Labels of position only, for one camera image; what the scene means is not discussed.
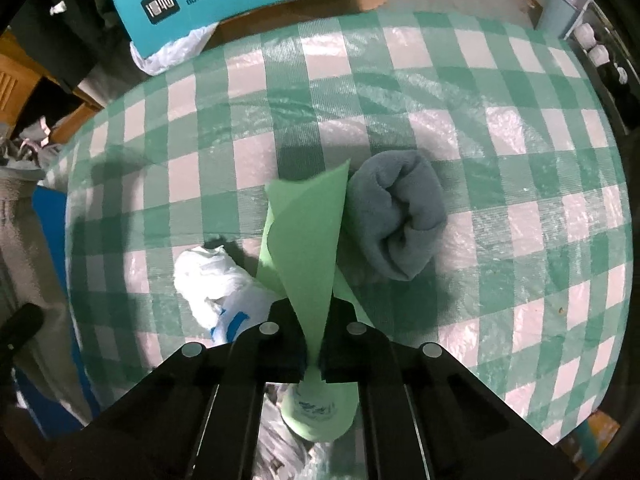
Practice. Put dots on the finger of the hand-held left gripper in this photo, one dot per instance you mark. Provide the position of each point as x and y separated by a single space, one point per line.
25 322

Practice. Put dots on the blue cardboard box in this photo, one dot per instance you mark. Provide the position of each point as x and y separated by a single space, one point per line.
52 220

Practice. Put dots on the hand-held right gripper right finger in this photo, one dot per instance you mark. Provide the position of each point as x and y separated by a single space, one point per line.
345 355

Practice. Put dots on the white shoe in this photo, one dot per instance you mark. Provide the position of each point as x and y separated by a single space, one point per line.
585 34
597 53

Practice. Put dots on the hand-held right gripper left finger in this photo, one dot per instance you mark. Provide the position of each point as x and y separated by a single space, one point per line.
285 355

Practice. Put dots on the light blue bin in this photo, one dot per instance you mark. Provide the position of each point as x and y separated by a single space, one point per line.
557 10

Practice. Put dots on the light green cloth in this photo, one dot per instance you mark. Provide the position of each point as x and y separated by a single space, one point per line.
310 240

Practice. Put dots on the green white checked tablecloth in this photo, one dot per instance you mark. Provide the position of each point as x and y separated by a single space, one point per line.
450 135

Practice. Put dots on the metal shoe rack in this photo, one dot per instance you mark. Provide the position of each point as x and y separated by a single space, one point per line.
612 55

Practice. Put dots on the white thin plastic bag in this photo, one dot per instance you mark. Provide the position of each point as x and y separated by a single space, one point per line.
165 57

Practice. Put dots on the teal printed box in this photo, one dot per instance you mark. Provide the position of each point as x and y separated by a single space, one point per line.
225 5

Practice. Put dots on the blue-grey towel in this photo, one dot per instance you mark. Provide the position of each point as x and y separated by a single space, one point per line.
395 220

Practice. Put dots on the wooden louvred cabinet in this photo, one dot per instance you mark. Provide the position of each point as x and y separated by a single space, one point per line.
15 75

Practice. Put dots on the grey hooded sweatshirt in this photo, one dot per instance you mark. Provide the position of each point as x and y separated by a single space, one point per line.
25 260

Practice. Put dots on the black hanging coat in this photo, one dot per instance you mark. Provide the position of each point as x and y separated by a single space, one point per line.
65 35

